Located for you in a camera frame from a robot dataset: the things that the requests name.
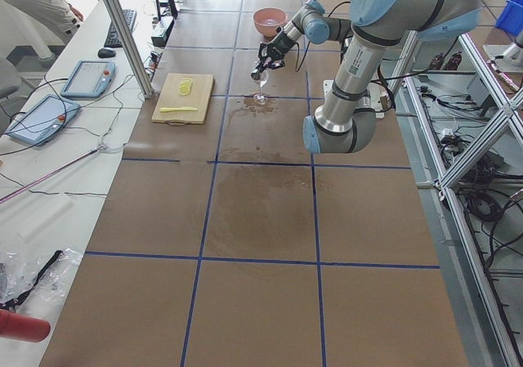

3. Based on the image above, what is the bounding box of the bamboo cutting board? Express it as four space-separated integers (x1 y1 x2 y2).
151 74 214 124

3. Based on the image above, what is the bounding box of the pink bowl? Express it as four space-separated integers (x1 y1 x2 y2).
253 7 288 38

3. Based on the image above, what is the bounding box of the black keyboard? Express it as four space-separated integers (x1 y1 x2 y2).
103 8 138 49

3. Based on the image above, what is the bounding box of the teach pendant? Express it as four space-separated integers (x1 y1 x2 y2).
5 95 80 146
60 60 116 100

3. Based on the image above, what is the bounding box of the blue plastic bin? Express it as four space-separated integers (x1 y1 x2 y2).
495 0 523 35

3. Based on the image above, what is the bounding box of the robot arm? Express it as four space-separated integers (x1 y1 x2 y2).
251 0 481 154

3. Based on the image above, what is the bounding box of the person in beige shirt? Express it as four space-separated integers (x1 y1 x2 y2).
0 0 96 53

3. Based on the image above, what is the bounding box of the near teach pendant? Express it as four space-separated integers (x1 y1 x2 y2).
5 95 80 146

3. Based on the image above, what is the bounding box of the far teach pendant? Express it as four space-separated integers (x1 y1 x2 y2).
60 60 116 100

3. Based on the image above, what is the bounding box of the black strap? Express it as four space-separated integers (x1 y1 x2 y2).
0 249 65 311

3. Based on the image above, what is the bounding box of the yellow plastic knife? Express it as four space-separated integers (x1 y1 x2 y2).
159 106 199 113

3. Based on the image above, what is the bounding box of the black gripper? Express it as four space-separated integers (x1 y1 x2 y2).
257 29 301 72

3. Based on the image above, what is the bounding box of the clear plastic bag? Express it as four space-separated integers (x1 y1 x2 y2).
1 248 83 313

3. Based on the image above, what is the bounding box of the aluminium frame post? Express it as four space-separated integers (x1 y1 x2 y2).
102 0 154 99

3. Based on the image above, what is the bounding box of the red cylinder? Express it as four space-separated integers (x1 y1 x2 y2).
1 310 51 342

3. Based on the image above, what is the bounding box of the pink metal rod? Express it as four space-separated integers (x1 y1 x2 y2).
0 145 105 204

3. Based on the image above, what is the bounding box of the black computer mouse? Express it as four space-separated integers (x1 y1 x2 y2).
97 47 116 59

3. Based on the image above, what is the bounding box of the clear wine glass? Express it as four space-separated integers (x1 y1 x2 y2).
253 71 269 105

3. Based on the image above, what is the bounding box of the clear ice cubes pile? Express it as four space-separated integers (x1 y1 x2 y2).
260 17 284 28

